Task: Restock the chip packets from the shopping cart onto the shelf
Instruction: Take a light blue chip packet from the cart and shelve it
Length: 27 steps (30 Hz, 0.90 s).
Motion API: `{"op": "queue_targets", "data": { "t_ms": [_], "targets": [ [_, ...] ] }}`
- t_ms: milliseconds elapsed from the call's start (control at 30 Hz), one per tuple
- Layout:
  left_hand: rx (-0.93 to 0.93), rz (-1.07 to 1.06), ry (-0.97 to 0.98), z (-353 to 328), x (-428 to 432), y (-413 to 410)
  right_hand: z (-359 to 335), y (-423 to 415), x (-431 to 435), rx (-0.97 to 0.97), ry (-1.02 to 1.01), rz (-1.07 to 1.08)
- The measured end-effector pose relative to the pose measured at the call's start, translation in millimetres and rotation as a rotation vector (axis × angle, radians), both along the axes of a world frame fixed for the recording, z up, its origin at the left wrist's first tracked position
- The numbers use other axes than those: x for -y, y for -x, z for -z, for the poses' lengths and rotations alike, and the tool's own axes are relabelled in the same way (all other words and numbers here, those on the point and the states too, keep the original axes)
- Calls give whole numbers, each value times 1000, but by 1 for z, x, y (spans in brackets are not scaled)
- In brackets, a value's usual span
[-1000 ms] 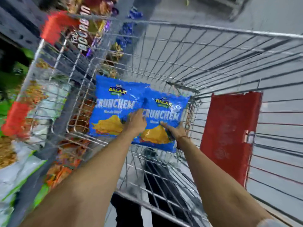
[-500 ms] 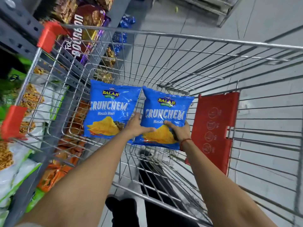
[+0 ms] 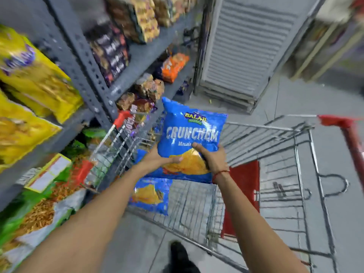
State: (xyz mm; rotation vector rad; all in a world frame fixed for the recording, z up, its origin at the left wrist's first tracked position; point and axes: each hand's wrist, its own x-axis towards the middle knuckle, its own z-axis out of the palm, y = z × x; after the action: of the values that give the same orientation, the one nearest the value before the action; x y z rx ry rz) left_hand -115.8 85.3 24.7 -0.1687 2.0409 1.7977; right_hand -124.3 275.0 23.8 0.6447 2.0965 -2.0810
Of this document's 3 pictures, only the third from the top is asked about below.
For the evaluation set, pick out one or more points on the white louvred shutter panel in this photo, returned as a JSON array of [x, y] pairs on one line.
[[247, 48]]

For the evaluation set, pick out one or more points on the person's left forearm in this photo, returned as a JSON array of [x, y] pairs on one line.
[[93, 221]]

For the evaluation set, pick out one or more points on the yellow snack packet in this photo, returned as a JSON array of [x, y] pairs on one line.
[[34, 76], [20, 133]]

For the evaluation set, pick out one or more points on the person's right forearm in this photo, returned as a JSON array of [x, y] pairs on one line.
[[256, 230]]

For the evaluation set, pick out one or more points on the grey metal shelf rack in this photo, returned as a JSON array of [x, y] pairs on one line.
[[85, 68]]

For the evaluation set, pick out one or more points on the red cart seat flap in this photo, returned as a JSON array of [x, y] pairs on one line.
[[244, 196]]

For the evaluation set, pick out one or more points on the person's left hand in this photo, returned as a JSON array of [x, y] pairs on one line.
[[153, 162]]

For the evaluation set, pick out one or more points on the blue chips packet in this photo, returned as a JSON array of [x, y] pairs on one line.
[[190, 130], [150, 196]]

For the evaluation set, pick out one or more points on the stack of dark purple packets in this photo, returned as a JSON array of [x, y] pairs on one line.
[[109, 53]]

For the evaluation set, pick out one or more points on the metal shopping cart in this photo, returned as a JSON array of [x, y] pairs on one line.
[[284, 156]]

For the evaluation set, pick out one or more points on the person's right thumb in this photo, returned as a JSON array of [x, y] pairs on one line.
[[200, 149]]

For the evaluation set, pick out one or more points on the yellow white shelf label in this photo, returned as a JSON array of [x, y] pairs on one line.
[[47, 173]]

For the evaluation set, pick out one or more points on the pile of green snack packets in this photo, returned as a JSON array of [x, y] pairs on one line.
[[37, 216]]

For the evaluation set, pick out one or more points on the stack of yellow brown packets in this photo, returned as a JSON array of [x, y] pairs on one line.
[[142, 17]]

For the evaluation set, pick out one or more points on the red wrist thread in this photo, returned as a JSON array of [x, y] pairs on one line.
[[220, 173]]

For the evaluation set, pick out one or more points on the person's black shoe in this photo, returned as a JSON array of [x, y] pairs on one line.
[[182, 258]]

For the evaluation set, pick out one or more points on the stack of orange packets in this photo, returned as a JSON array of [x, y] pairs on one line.
[[173, 66]]

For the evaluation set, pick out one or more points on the person's left thumb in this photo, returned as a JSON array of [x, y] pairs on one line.
[[173, 160]]

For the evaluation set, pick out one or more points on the background display rack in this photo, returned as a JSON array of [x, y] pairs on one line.
[[332, 36]]

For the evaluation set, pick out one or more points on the person's right hand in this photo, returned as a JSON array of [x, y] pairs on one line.
[[217, 163]]

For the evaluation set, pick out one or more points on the pile of brown snack packets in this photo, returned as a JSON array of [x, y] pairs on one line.
[[145, 93]]

